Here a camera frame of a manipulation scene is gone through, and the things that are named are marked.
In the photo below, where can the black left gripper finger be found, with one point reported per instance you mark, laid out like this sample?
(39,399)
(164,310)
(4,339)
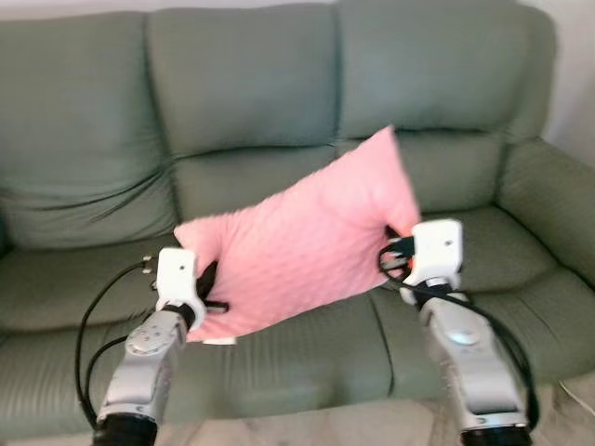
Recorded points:
(218,305)

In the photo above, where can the pink knit pillow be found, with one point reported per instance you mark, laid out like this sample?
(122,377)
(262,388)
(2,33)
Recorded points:
(307,242)

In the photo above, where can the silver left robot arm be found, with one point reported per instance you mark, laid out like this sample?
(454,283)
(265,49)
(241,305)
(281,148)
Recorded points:
(149,372)

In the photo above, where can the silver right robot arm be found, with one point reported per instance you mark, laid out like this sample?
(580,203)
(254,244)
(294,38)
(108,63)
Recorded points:
(469,362)

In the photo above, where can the green leather sofa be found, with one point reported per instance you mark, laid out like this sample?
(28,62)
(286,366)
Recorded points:
(242,84)

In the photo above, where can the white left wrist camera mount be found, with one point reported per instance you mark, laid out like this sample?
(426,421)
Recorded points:
(175,274)

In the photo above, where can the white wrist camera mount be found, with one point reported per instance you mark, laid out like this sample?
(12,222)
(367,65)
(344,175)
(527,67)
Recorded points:
(435,251)
(175,274)

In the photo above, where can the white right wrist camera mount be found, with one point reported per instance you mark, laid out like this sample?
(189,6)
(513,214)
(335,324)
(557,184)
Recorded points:
(435,251)

